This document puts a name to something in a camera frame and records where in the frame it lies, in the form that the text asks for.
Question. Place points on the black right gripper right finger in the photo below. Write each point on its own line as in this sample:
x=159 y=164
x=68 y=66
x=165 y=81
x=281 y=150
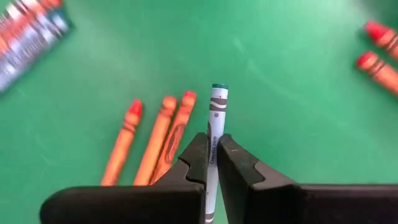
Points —
x=280 y=205

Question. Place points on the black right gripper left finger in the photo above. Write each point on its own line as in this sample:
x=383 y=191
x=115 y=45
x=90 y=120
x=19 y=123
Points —
x=140 y=205

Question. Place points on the orange crayon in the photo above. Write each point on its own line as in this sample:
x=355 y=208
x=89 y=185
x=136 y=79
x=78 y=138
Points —
x=155 y=140
x=122 y=146
x=178 y=130

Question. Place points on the white crayon teal tip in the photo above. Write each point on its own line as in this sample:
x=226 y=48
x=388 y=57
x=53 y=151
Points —
x=217 y=115

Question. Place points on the green table mat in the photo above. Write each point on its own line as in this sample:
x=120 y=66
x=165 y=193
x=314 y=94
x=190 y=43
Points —
x=280 y=93

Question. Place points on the red-orange crayon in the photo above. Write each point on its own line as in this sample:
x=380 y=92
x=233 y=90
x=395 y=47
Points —
x=379 y=70
x=384 y=35

